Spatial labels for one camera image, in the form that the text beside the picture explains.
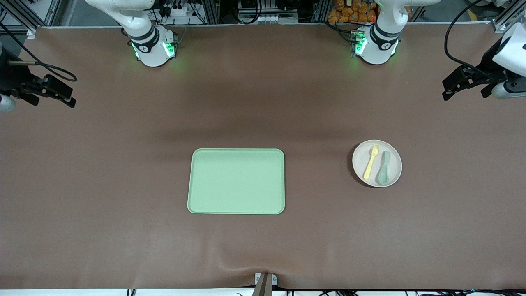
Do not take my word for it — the beige round plate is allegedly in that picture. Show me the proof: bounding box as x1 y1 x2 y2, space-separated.
352 140 402 188

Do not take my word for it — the green plastic spoon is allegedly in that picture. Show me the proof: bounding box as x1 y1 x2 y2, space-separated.
378 151 391 185

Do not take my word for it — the yellow plastic fork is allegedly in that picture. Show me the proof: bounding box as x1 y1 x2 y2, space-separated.
363 144 380 180

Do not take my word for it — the brown table cover mat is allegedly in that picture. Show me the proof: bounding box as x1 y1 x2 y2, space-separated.
0 25 526 290

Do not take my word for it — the orange packaged items pile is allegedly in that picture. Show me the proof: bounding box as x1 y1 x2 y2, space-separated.
328 0 378 23

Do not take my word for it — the white power strip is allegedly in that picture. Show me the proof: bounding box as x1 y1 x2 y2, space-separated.
158 4 194 17

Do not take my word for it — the light green rectangular tray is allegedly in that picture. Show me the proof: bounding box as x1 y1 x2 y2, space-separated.
187 148 285 215

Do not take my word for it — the grey electronics box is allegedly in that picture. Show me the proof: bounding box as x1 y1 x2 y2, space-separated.
238 0 299 24

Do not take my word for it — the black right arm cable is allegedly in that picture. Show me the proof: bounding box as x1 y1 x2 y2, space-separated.
0 23 78 82

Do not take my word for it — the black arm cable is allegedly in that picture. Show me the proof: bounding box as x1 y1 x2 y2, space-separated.
0 23 78 82
444 0 500 79

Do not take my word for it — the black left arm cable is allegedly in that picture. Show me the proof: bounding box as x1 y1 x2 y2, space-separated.
444 0 500 79

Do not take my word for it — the aluminium frame profile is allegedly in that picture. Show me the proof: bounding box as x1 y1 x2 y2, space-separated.
491 0 526 33
0 0 62 38

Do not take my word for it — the aluminium frame post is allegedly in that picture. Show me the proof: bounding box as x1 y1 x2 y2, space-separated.
201 0 220 24

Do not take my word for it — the metal table edge bracket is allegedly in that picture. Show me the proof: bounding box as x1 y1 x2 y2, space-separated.
255 272 278 296

